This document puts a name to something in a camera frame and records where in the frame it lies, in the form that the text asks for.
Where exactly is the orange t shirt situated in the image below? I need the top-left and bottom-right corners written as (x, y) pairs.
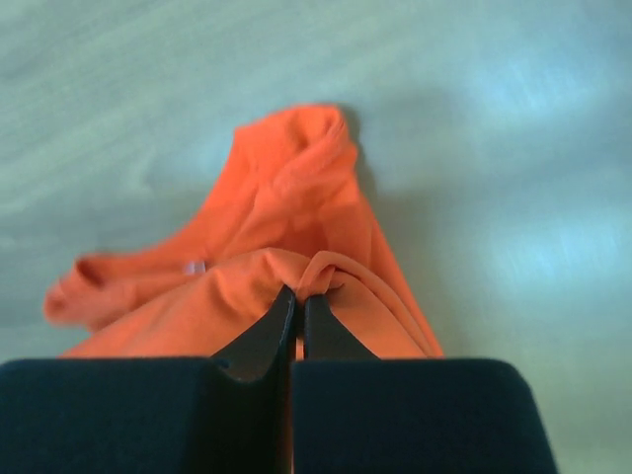
top-left (43, 105), bottom-right (441, 358)

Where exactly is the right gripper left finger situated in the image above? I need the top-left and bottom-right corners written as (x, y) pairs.
top-left (1, 288), bottom-right (296, 473)

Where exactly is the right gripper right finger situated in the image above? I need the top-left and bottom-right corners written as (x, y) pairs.
top-left (291, 295), bottom-right (557, 473)

